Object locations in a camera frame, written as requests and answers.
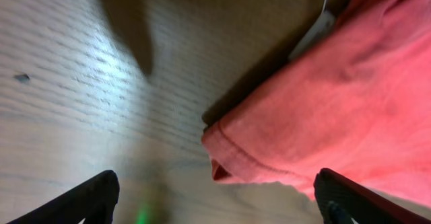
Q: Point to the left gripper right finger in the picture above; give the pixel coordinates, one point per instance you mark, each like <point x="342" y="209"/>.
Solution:
<point x="342" y="201"/>

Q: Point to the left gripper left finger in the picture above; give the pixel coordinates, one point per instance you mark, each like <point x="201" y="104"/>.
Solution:
<point x="91" y="202"/>

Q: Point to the red t-shirt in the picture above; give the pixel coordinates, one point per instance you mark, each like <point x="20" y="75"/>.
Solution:
<point x="357" y="103"/>

